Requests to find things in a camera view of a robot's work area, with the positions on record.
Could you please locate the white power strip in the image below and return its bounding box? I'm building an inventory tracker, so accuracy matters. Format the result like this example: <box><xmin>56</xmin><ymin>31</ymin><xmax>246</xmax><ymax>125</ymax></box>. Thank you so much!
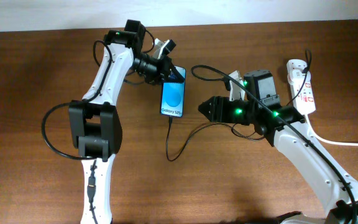
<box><xmin>287</xmin><ymin>59</ymin><xmax>316</xmax><ymax>115</ymax></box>

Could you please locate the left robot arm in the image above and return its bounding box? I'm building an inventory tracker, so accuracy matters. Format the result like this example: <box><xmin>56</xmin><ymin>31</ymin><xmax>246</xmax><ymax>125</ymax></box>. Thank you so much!
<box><xmin>68</xmin><ymin>20</ymin><xmax>184</xmax><ymax>223</ymax></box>

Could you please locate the white power strip cord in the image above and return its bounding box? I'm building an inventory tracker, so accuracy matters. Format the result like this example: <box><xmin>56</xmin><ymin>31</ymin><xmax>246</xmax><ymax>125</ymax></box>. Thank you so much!
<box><xmin>303</xmin><ymin>113</ymin><xmax>358</xmax><ymax>149</ymax></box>

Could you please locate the blue screen Galaxy smartphone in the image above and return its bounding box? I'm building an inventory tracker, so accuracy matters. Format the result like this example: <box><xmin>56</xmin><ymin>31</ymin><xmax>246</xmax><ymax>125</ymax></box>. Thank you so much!
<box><xmin>160</xmin><ymin>82</ymin><xmax>185</xmax><ymax>118</ymax></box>

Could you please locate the black USB charging cable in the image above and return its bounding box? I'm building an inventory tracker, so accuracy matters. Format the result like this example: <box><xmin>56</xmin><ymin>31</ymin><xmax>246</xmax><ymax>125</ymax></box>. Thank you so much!
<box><xmin>165</xmin><ymin>49</ymin><xmax>313</xmax><ymax>162</ymax></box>

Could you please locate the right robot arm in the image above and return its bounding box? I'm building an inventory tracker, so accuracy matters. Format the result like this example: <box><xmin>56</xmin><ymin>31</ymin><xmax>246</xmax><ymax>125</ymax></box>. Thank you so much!
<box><xmin>198</xmin><ymin>70</ymin><xmax>358</xmax><ymax>223</ymax></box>

